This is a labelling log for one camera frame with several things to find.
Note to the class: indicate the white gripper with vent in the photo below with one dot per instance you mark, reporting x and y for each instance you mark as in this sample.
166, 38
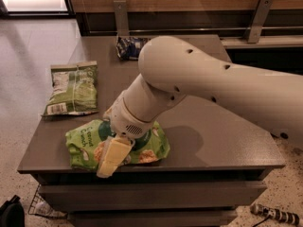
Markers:
123, 122

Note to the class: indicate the green rice chip bag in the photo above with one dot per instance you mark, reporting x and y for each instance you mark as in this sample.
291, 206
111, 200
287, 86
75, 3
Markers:
85, 145

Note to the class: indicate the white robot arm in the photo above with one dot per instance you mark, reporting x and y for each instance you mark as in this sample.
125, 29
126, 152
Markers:
171, 69

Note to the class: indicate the green and white snack bag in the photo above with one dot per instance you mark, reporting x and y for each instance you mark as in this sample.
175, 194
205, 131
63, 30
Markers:
74, 89

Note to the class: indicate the blue chip bag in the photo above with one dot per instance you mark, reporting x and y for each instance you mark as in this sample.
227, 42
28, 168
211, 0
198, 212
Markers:
128, 48

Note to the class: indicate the grey cabinet with drawers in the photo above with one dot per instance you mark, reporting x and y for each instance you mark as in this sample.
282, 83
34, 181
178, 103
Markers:
217, 161

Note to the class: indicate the black object on floor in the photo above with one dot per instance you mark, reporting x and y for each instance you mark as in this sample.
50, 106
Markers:
12, 213

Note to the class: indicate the white power strip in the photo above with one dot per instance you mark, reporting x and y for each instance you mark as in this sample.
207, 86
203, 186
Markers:
276, 214

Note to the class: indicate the wire basket on floor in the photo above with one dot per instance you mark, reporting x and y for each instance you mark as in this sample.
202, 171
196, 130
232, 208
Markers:
40, 208

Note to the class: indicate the left metal wall bracket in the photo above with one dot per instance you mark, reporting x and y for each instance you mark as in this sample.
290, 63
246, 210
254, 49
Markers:
121, 16

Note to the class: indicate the metal wall bracket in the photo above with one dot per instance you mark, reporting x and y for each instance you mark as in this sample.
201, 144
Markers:
253, 32
121, 16

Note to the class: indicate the right metal wall bracket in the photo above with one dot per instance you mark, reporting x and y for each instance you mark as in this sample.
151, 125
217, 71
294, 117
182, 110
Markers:
253, 32

